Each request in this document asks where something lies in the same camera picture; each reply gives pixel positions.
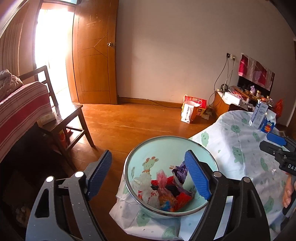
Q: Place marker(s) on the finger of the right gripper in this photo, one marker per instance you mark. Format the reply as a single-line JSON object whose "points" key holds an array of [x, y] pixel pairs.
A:
{"points": [[276, 139], [271, 149]]}

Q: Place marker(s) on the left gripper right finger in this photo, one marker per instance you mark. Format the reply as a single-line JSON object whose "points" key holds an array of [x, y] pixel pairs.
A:
{"points": [[247, 219]]}

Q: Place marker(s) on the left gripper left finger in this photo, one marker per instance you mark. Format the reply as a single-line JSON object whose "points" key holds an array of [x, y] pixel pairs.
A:
{"points": [[62, 211]]}

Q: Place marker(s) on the purple snack wrapper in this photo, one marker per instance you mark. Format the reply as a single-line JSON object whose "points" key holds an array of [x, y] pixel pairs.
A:
{"points": [[179, 177]]}

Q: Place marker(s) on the black speckled foam net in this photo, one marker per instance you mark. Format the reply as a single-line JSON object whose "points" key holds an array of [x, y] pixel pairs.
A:
{"points": [[170, 185]]}

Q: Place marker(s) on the orange blue candy wrapper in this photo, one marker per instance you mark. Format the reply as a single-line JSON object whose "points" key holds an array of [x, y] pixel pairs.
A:
{"points": [[167, 203]]}

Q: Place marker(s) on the clear white plastic bag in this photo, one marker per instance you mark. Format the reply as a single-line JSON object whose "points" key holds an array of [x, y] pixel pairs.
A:
{"points": [[143, 188]]}

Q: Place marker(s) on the pink translucent plastic bag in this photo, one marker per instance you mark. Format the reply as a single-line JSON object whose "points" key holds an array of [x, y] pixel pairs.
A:
{"points": [[162, 181]]}

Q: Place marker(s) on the light blue trash bin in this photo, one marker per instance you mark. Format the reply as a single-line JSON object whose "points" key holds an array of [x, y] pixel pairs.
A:
{"points": [[165, 152]]}

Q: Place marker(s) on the person's right hand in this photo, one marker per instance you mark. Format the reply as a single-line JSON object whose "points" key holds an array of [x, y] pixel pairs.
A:
{"points": [[288, 190]]}

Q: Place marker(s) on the blue gable-top milk carton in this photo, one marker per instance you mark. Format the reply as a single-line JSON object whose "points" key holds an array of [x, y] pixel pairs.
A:
{"points": [[268, 124]]}

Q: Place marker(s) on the white tall milk carton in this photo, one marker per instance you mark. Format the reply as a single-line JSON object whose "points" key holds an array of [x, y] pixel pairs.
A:
{"points": [[258, 115]]}

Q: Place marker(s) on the orange plastic bag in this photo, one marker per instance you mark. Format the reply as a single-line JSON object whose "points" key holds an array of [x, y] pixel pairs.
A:
{"points": [[278, 108]]}

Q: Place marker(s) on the white green patterned tablecloth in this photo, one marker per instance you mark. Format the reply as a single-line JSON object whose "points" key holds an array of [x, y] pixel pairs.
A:
{"points": [[230, 145]]}

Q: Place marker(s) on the cluttered wooden tv cabinet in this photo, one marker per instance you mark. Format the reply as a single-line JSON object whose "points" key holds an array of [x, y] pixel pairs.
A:
{"points": [[248, 101]]}

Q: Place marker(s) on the black television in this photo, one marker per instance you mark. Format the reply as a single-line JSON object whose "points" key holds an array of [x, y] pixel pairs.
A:
{"points": [[246, 84]]}

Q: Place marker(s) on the red pink cloth cover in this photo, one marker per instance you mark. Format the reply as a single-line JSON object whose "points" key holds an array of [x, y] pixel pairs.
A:
{"points": [[255, 72]]}

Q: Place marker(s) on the red gift box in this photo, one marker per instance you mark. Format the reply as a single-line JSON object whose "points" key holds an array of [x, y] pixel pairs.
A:
{"points": [[202, 103]]}

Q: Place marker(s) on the dark wooden chair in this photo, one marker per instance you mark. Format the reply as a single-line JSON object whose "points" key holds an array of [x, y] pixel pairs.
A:
{"points": [[69, 125]]}

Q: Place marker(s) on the white paper shopping bag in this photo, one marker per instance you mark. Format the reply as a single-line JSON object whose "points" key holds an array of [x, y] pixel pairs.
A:
{"points": [[189, 111]]}

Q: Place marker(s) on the wooden door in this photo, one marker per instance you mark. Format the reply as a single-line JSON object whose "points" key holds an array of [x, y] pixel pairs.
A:
{"points": [[94, 49]]}

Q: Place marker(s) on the wall power outlet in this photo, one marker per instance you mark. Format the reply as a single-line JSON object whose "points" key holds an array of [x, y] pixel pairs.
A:
{"points": [[230, 56]]}

